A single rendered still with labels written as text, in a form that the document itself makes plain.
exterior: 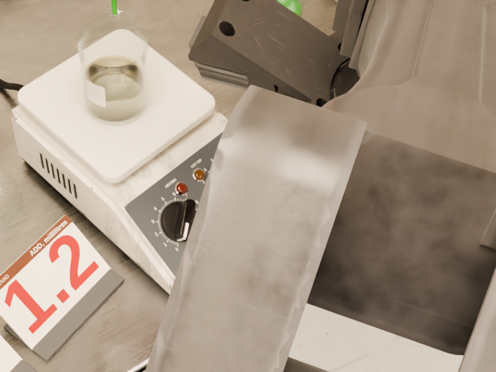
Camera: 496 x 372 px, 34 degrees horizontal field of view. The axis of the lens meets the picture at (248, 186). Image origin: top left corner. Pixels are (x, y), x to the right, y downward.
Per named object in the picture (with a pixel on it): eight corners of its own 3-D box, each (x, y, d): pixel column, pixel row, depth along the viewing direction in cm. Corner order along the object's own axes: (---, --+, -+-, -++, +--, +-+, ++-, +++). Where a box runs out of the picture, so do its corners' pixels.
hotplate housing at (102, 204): (282, 213, 72) (294, 159, 65) (174, 307, 66) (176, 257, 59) (112, 74, 79) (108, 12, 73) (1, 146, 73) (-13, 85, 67)
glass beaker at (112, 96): (146, 135, 65) (145, 64, 58) (77, 130, 64) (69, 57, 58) (152, 79, 68) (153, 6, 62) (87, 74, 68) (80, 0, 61)
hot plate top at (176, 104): (221, 108, 68) (222, 101, 67) (111, 190, 62) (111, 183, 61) (123, 31, 72) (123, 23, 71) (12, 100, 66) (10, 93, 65)
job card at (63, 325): (125, 280, 67) (123, 255, 63) (46, 362, 62) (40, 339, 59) (68, 240, 68) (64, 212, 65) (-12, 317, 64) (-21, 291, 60)
